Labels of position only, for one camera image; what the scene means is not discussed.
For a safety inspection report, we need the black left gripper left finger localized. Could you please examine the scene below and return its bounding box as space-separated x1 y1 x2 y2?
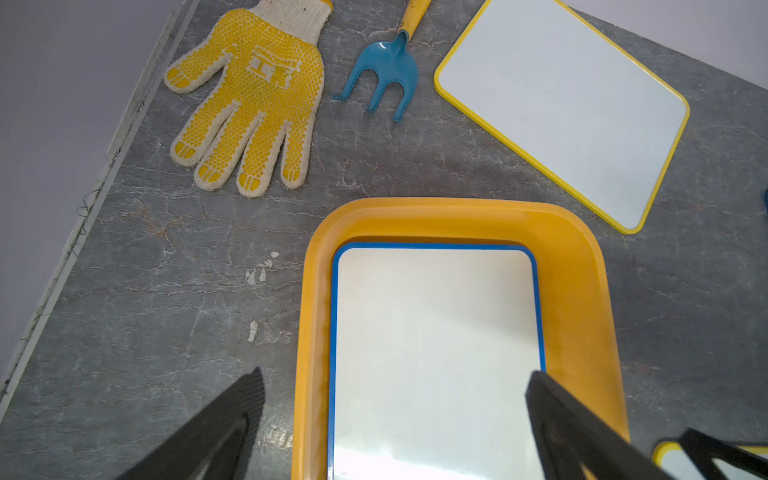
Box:
120 368 265 479

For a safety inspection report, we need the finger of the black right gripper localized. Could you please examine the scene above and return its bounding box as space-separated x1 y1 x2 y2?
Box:
678 429 767 480

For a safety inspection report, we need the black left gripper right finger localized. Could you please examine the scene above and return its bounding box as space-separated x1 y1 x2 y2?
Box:
525 371 670 479

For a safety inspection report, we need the yellow-framed whiteboard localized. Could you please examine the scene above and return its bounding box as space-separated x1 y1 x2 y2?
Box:
652 440 758 480
434 0 690 235

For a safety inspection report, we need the blue-framed whiteboard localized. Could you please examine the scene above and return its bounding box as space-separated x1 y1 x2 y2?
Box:
327 242 546 479

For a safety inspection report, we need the yellow storage tray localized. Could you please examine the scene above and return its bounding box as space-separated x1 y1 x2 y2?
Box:
291 197 630 479

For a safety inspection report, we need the yellow dotted work glove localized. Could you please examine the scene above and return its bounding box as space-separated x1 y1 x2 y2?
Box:
164 0 333 198

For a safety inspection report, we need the blue garden fork yellow handle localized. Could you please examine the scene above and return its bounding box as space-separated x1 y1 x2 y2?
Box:
333 0 432 122

